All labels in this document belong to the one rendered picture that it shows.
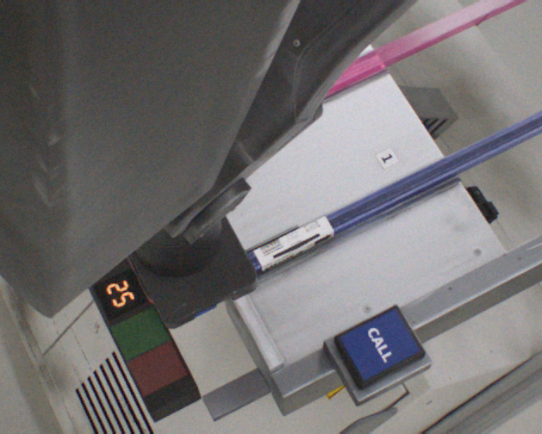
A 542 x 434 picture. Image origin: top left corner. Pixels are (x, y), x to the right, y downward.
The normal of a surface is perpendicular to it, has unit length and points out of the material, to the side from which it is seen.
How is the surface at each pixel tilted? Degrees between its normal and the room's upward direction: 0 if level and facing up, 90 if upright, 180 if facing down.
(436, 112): 0
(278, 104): 73
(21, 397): 0
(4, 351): 0
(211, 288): 43
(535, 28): 90
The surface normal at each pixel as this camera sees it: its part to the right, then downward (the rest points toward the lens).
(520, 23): -0.66, 0.05
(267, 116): -0.24, 0.18
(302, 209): -0.01, -0.39
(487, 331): 0.59, -0.58
